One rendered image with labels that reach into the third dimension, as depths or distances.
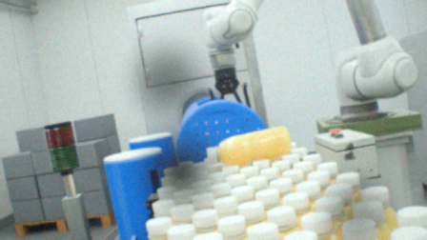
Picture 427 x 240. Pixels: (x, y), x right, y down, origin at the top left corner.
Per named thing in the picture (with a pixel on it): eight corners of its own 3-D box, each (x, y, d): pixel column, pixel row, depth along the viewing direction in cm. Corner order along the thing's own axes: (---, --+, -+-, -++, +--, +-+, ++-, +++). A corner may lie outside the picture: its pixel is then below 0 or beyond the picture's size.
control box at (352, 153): (352, 164, 128) (347, 128, 127) (379, 176, 108) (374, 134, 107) (318, 170, 127) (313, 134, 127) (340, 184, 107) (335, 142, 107)
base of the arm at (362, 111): (372, 112, 193) (371, 99, 193) (389, 115, 171) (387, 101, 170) (331, 118, 194) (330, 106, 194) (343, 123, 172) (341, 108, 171)
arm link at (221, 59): (208, 54, 164) (211, 70, 164) (209, 52, 155) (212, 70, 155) (233, 50, 164) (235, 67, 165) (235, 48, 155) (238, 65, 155)
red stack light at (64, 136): (79, 141, 99) (75, 124, 99) (71, 145, 93) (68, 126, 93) (51, 147, 99) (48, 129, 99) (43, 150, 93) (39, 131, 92)
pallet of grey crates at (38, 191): (133, 207, 570) (114, 112, 562) (111, 226, 491) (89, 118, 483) (49, 216, 588) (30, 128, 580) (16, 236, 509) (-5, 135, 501)
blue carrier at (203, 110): (242, 152, 230) (237, 94, 228) (274, 189, 143) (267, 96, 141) (184, 157, 229) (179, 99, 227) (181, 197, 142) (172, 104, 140)
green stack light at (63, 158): (83, 164, 100) (79, 142, 99) (76, 169, 93) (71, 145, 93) (56, 169, 99) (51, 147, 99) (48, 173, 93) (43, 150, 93)
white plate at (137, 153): (110, 161, 201) (111, 164, 201) (168, 149, 212) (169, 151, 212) (98, 157, 227) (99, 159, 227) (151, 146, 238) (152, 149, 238)
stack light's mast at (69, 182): (89, 190, 100) (74, 119, 99) (82, 197, 94) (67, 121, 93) (62, 195, 100) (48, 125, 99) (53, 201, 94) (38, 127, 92)
